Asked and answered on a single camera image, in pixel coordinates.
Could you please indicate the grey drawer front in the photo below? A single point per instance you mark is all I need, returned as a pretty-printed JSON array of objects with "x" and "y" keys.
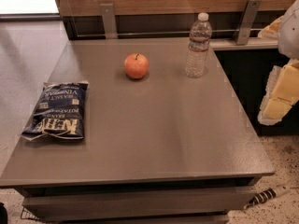
[{"x": 138, "y": 204}]

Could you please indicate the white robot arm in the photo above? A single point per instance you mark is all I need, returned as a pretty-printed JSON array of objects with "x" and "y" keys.
[{"x": 288, "y": 33}]

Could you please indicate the left metal bracket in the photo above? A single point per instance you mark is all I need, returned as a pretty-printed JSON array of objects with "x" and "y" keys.
[{"x": 109, "y": 20}]

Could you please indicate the clear plastic water bottle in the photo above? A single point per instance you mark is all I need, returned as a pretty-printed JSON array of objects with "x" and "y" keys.
[{"x": 199, "y": 38}]

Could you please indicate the horizontal metal rail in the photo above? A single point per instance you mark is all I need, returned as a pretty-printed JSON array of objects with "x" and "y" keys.
[{"x": 225, "y": 32}]

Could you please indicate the right metal bracket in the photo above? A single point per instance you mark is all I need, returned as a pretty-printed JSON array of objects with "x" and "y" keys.
[{"x": 242, "y": 33}]

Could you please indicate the blue chip bag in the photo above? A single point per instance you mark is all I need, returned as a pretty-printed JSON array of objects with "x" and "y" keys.
[{"x": 59, "y": 112}]

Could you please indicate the metal bracket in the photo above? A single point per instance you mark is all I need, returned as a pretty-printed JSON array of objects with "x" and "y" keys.
[
  {"x": 109, "y": 20},
  {"x": 242, "y": 33}
]

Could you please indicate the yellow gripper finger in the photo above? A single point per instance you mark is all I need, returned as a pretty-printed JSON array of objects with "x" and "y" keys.
[
  {"x": 271, "y": 31},
  {"x": 282, "y": 93}
]

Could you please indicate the red apple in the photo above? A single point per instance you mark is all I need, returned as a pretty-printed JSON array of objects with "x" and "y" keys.
[{"x": 136, "y": 65}]

